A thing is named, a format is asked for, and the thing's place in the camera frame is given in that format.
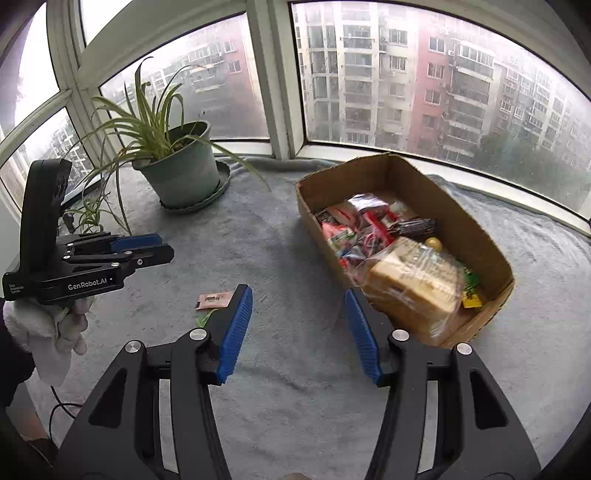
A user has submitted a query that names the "bread loaf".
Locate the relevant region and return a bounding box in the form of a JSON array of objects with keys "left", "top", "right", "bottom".
[{"left": 346, "top": 237, "right": 465, "bottom": 345}]

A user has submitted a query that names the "yellow candy packet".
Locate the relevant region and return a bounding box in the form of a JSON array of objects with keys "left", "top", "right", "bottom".
[{"left": 462, "top": 269, "right": 483, "bottom": 309}]

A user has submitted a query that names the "red clear snack bag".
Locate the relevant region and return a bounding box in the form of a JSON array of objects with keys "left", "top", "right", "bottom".
[
  {"left": 356, "top": 209, "right": 399, "bottom": 257},
  {"left": 346, "top": 193, "right": 390, "bottom": 216}
]

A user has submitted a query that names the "snickers bar english label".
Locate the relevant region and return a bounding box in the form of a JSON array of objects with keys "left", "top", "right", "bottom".
[{"left": 392, "top": 218, "right": 437, "bottom": 238}]

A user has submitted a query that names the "small red black snack packet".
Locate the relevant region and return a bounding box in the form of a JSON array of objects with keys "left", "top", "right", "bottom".
[{"left": 315, "top": 201, "right": 360, "bottom": 230}]

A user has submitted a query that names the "snickers bar chinese label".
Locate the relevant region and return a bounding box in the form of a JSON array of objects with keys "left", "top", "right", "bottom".
[{"left": 339, "top": 245, "right": 367, "bottom": 270}]

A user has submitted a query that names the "round chocolate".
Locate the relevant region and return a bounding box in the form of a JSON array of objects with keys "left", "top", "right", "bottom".
[{"left": 425, "top": 237, "right": 443, "bottom": 252}]

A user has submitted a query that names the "white gloved left hand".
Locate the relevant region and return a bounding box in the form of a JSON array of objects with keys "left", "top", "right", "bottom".
[{"left": 3, "top": 296, "right": 95, "bottom": 387}]

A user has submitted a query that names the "green candy packet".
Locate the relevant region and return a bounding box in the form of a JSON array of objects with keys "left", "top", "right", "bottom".
[{"left": 195, "top": 309, "right": 215, "bottom": 328}]

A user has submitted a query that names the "pink candy packet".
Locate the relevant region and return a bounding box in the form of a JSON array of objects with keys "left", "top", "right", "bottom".
[{"left": 195, "top": 291, "right": 233, "bottom": 311}]

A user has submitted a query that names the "small spider plantlet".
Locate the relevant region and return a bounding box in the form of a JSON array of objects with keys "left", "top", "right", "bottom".
[{"left": 63, "top": 194, "right": 112, "bottom": 234}]

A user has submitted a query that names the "brown cardboard box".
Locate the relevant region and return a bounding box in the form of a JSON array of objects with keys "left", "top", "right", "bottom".
[{"left": 295, "top": 154, "right": 515, "bottom": 348}]

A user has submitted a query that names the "spider plant in green pot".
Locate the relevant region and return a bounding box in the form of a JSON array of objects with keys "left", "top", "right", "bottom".
[{"left": 75, "top": 68, "right": 266, "bottom": 234}]

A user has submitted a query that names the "grey blanket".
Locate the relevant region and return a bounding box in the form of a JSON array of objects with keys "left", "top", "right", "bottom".
[{"left": 27, "top": 160, "right": 590, "bottom": 479}]

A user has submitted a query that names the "green pot saucer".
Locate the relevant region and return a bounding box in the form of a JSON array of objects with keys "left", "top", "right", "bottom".
[{"left": 158, "top": 160, "right": 230, "bottom": 215}]

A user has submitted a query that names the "black cable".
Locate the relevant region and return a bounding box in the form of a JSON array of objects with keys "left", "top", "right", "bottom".
[{"left": 48, "top": 384, "right": 84, "bottom": 439}]

